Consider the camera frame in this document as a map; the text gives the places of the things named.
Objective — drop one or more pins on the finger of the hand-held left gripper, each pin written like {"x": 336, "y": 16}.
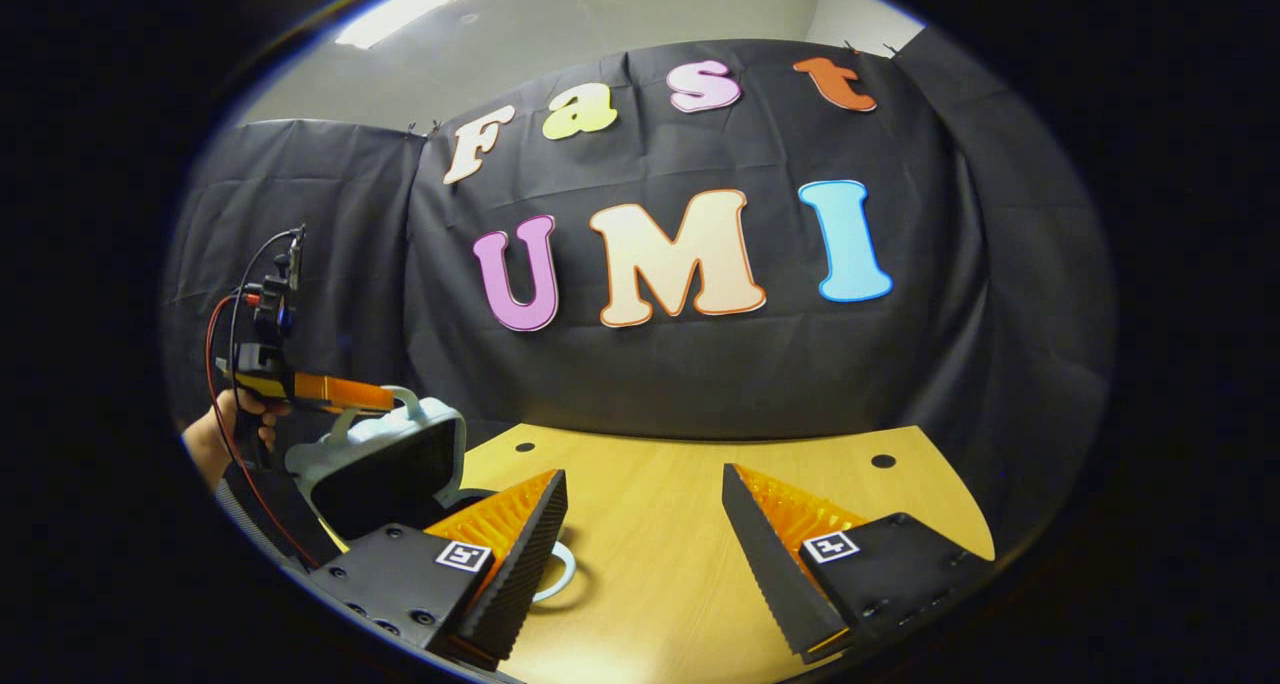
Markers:
{"x": 340, "y": 392}

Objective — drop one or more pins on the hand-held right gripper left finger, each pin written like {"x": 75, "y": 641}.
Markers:
{"x": 530, "y": 564}

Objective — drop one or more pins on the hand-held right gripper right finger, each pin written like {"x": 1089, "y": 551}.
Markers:
{"x": 770, "y": 574}

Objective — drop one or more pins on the pale blue suitcase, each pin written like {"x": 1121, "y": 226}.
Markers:
{"x": 390, "y": 464}

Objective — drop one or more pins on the black backdrop cloth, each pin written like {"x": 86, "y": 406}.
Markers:
{"x": 700, "y": 364}

